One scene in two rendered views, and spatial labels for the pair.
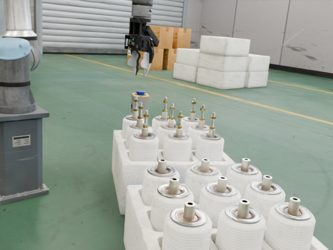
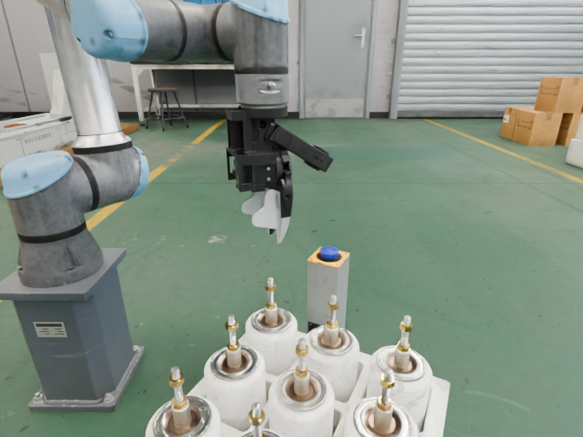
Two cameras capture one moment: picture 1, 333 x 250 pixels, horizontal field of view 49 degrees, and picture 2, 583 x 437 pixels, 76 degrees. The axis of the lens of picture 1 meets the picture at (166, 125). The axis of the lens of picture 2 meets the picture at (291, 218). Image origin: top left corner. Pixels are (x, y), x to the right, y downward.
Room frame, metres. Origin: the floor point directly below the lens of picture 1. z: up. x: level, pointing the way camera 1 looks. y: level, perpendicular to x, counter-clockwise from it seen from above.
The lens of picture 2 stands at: (1.01, -0.27, 0.69)
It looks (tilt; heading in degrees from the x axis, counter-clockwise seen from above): 22 degrees down; 41
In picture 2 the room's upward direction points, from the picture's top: straight up
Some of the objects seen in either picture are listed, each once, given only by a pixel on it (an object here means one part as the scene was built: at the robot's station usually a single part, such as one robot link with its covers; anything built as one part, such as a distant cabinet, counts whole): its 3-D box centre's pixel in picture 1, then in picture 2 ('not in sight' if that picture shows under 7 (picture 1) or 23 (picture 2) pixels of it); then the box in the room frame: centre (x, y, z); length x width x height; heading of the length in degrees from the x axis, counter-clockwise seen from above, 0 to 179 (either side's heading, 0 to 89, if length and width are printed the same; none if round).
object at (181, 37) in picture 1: (178, 37); not in sight; (5.62, -0.06, 0.45); 0.30 x 0.24 x 0.30; 38
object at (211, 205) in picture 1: (216, 223); not in sight; (0.81, -0.14, 0.16); 0.10 x 0.10 x 0.18
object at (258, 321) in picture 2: (135, 118); (271, 320); (1.41, 0.13, 0.25); 0.08 x 0.08 x 0.01
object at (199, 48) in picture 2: not in sight; (197, 34); (1.37, 0.22, 0.73); 0.11 x 0.11 x 0.08; 8
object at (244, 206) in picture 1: (243, 208); not in sight; (0.69, -0.17, 0.26); 0.02 x 0.02 x 0.03
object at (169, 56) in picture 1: (167, 58); (571, 127); (5.49, 0.06, 0.15); 0.30 x 0.24 x 0.30; 41
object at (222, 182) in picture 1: (221, 184); not in sight; (0.81, -0.14, 0.26); 0.02 x 0.02 x 0.03
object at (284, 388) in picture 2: (170, 127); (301, 389); (1.33, -0.02, 0.25); 0.08 x 0.08 x 0.01
